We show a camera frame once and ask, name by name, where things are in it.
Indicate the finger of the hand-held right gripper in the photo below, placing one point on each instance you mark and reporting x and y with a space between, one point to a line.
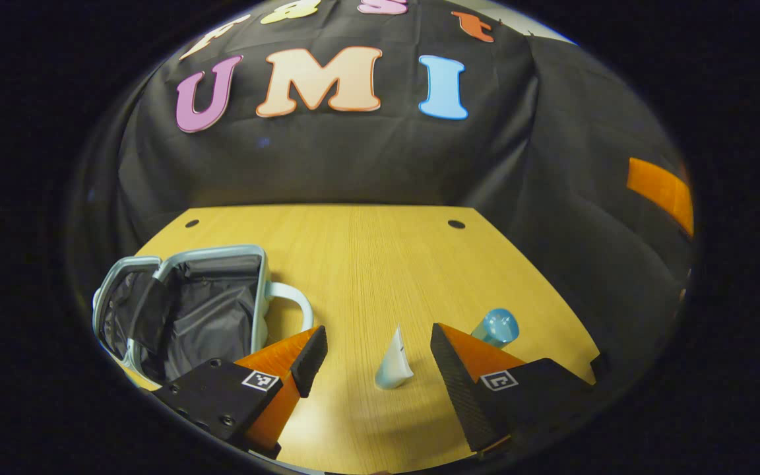
660 188

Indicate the white skin care tube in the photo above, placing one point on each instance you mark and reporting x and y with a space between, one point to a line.
393 363

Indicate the light blue suitcase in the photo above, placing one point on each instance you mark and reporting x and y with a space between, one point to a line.
208 310

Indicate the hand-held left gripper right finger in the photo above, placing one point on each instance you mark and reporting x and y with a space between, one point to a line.
456 382

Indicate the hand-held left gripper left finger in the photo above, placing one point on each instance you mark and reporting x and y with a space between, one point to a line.
311 359

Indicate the blue skin care bottle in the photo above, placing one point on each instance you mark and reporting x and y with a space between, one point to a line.
499 326

